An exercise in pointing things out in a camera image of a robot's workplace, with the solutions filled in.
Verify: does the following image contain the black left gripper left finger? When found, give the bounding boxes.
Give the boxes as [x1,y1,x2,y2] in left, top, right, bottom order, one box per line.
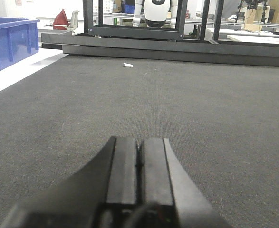
[1,137,137,228]

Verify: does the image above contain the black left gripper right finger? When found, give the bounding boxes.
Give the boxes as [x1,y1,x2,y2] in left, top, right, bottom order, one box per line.
[140,138,227,228]

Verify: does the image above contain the dark grey table mat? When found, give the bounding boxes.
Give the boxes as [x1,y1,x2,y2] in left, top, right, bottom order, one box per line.
[0,56,279,228]

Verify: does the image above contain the small white paper scrap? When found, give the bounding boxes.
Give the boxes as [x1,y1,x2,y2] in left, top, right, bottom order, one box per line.
[124,63,133,68]

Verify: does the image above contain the stacked black boards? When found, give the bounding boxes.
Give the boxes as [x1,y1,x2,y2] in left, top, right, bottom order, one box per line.
[41,33,279,67]

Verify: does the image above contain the white humanoid robot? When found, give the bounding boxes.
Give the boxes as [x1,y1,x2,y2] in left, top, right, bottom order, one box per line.
[132,0,178,29]

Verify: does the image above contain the white chair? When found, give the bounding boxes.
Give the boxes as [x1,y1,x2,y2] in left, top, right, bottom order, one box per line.
[67,10,79,31]

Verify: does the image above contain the red bag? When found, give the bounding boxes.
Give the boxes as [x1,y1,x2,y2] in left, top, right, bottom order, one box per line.
[52,8,69,30]

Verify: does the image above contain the blue plastic bin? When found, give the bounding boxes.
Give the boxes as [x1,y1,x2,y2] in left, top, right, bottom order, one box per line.
[0,17,39,71]

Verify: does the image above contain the black metal frame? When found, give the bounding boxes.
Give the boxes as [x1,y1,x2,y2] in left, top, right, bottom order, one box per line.
[83,0,224,41]

